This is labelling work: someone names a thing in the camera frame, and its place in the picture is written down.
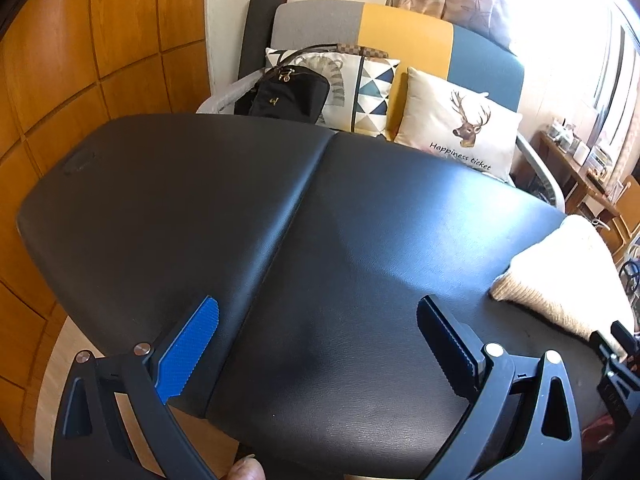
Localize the grey yellow blue sofa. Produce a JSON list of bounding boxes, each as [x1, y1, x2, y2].
[[198, 0, 565, 210]]

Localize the cream knitted sweater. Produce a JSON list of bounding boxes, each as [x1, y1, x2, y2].
[[489, 214, 636, 358]]

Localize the black handbag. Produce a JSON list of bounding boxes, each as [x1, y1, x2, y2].
[[234, 44, 337, 124]]

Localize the wooden side table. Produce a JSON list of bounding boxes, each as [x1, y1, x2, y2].
[[537, 130, 620, 222]]

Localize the deer print cushion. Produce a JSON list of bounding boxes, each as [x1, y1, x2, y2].
[[395, 67, 522, 181]]

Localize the black rolled mat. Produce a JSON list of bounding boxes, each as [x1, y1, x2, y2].
[[238, 0, 288, 78]]

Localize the geometric triangle pattern cushion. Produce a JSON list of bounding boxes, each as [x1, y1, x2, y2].
[[290, 52, 400, 138]]

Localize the person's left hand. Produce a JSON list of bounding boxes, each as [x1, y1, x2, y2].
[[226, 455, 266, 480]]

